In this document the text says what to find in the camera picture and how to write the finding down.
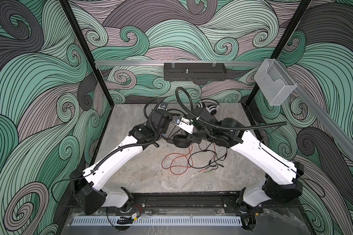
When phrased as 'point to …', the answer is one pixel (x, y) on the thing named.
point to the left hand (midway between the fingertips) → (160, 117)
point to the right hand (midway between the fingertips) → (190, 125)
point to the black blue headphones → (180, 141)
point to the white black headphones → (212, 109)
